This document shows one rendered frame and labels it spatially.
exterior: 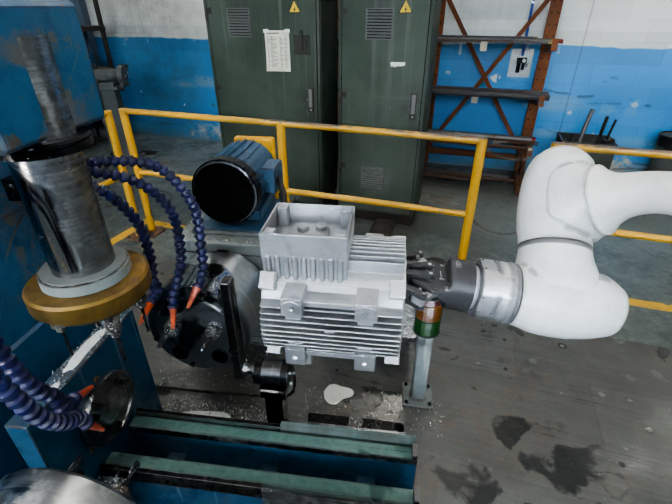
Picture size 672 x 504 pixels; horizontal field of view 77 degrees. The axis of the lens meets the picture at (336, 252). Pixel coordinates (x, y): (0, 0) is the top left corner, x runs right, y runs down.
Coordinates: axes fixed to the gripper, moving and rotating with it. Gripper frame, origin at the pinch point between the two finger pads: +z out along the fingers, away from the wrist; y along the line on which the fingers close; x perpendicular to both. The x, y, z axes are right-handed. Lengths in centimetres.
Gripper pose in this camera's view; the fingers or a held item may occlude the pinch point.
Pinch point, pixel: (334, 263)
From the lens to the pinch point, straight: 63.2
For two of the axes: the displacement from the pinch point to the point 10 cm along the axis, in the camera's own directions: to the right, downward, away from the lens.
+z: -9.8, -1.7, 0.5
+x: -1.2, 8.5, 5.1
